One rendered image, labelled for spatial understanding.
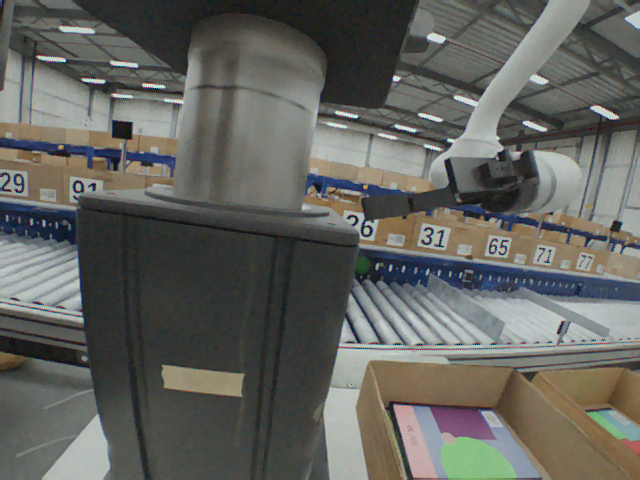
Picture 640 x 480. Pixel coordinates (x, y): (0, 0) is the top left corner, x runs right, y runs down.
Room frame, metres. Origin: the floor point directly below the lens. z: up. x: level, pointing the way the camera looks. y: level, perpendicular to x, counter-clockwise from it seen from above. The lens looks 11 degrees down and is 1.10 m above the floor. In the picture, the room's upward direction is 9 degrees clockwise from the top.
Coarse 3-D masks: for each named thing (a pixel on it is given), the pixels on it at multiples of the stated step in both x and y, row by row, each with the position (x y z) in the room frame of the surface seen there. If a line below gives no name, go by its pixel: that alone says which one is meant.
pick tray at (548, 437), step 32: (384, 384) 0.36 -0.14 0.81; (416, 384) 0.36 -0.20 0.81; (448, 384) 0.36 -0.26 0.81; (480, 384) 0.37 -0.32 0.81; (512, 384) 0.36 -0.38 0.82; (384, 416) 0.24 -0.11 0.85; (512, 416) 0.33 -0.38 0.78; (544, 416) 0.28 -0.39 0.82; (384, 448) 0.21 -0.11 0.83; (544, 448) 0.26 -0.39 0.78; (576, 448) 0.22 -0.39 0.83
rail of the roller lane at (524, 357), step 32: (0, 320) 0.40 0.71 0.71; (32, 320) 0.42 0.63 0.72; (64, 320) 0.42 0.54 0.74; (384, 352) 0.55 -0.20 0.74; (416, 352) 0.56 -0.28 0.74; (448, 352) 0.58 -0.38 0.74; (480, 352) 0.59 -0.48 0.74; (512, 352) 0.61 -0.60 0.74; (544, 352) 0.63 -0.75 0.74; (576, 352) 0.67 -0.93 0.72; (608, 352) 0.69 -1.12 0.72
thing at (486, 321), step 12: (432, 276) 1.09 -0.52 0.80; (432, 288) 1.07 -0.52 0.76; (444, 288) 0.99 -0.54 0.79; (444, 300) 0.97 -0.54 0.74; (456, 300) 0.90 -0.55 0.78; (468, 300) 0.84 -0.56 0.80; (468, 312) 0.82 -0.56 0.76; (480, 312) 0.77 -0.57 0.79; (480, 324) 0.75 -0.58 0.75; (492, 324) 0.71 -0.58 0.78; (504, 324) 0.67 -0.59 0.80; (492, 336) 0.69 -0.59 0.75
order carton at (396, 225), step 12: (336, 204) 1.13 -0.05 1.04; (348, 204) 1.43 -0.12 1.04; (360, 204) 1.44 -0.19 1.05; (408, 216) 1.18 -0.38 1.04; (384, 228) 1.16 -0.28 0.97; (396, 228) 1.17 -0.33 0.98; (408, 228) 1.18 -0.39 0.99; (360, 240) 1.15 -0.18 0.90; (384, 240) 1.16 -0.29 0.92; (408, 240) 1.18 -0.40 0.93
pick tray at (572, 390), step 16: (592, 368) 0.38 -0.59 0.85; (608, 368) 0.38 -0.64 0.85; (544, 384) 0.33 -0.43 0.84; (560, 384) 0.37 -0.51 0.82; (576, 384) 0.37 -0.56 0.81; (592, 384) 0.38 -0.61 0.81; (608, 384) 0.38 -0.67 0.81; (624, 384) 0.37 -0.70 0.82; (560, 400) 0.30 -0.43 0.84; (576, 400) 0.37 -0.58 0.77; (592, 400) 0.38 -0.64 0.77; (608, 400) 0.39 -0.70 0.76; (624, 400) 0.36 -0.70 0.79; (576, 416) 0.27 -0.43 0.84; (624, 416) 0.34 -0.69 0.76; (592, 432) 0.24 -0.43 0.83; (608, 432) 0.22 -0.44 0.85; (608, 448) 0.21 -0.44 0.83; (624, 448) 0.20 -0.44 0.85; (624, 464) 0.19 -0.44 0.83
